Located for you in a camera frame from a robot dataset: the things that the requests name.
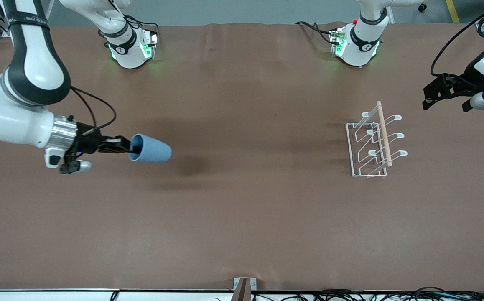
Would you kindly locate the grey metal bracket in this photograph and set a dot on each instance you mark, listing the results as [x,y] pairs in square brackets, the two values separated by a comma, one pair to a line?
[253,284]

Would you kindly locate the black chair caster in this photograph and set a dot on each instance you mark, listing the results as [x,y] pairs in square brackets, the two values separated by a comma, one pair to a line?
[422,6]

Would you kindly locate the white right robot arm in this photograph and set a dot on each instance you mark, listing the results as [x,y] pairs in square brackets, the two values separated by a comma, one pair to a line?
[12,121]

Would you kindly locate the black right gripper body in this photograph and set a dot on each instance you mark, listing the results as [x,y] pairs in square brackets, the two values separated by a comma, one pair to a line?
[88,141]

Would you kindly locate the blue plastic cup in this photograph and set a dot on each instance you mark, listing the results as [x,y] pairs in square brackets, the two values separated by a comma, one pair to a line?
[154,152]

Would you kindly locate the brown paper table cover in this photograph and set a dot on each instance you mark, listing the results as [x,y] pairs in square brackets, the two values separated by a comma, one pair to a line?
[242,209]

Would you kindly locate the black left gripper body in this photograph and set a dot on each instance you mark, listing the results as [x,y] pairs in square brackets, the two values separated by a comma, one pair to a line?
[467,79]

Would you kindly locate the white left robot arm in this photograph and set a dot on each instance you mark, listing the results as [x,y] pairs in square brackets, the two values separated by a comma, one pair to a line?
[361,42]

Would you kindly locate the brown post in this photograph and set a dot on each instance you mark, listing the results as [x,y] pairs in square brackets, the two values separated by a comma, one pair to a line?
[242,292]

